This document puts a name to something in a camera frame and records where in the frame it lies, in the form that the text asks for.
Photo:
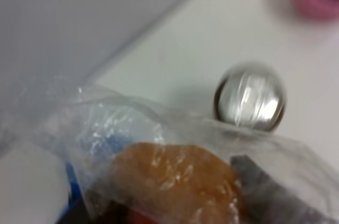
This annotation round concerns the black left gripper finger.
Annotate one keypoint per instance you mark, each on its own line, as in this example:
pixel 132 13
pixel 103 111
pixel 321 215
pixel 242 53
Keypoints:
pixel 269 202

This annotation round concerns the plastic orange pastry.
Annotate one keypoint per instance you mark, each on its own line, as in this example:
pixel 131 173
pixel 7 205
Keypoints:
pixel 176 169

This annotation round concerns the red beverage can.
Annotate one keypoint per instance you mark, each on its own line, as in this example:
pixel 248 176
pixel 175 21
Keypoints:
pixel 250 95

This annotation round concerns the blue rolled towel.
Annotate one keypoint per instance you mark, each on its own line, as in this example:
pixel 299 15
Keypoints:
pixel 116 143

